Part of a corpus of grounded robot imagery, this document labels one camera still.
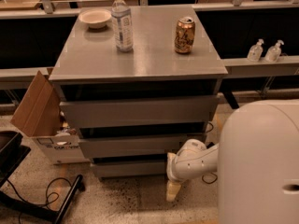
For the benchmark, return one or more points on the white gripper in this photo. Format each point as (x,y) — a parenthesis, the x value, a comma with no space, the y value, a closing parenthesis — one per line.
(173,173)

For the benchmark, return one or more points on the grey bottom drawer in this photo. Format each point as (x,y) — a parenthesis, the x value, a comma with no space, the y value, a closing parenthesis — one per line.
(128,168)

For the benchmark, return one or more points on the grey drawer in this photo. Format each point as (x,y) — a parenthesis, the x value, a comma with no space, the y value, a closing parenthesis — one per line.
(135,145)
(133,112)
(128,168)

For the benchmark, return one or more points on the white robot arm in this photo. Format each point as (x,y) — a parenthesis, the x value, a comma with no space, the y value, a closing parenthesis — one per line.
(257,162)

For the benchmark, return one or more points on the grey middle drawer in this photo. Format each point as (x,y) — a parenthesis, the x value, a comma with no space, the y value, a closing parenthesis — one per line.
(135,145)

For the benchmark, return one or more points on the grey top drawer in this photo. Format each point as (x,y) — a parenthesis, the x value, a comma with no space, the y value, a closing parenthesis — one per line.
(133,112)

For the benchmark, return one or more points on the grey drawer cabinet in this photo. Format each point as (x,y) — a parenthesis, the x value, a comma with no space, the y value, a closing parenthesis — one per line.
(90,68)

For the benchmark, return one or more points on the open cardboard box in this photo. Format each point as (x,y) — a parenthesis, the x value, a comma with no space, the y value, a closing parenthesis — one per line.
(40,118)

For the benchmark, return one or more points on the gold beverage can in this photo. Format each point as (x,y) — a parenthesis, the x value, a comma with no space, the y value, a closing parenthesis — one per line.
(185,33)

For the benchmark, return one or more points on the left hand sanitizer bottle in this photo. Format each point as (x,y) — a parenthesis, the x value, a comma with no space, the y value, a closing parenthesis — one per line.
(255,52)

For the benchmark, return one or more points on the hand sanitizer bottle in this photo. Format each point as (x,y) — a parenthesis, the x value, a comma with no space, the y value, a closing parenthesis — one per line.
(255,52)
(274,52)

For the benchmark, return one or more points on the black bin left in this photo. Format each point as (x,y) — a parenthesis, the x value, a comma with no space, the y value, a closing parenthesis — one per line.
(12,153)

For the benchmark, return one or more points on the black stand leg left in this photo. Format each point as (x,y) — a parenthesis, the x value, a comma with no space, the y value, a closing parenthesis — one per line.
(42,211)

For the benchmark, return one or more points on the right hand sanitizer bottle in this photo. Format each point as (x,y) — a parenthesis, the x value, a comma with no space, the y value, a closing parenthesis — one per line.
(274,52)

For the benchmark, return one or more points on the clear plastic water bottle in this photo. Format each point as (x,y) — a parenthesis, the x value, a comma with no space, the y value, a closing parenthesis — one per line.
(122,25)

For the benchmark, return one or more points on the white paper bowl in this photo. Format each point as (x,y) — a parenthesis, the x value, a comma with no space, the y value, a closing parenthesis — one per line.
(96,18)

